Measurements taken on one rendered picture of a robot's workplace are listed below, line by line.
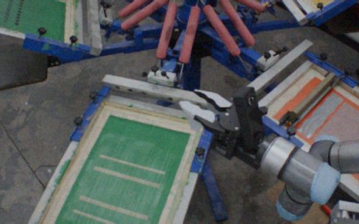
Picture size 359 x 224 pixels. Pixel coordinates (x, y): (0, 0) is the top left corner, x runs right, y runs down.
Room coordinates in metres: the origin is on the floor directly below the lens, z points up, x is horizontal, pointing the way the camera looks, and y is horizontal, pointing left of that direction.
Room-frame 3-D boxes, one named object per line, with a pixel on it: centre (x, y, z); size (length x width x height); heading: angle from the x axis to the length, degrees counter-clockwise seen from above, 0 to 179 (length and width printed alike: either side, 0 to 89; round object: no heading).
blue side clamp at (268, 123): (0.94, -0.40, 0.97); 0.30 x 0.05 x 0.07; 44
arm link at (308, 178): (0.32, -0.24, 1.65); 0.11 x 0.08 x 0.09; 51
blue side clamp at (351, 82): (1.32, -0.80, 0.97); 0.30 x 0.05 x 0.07; 44
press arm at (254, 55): (1.36, -0.38, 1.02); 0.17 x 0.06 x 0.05; 44
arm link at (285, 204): (0.33, -0.25, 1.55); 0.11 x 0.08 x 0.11; 141
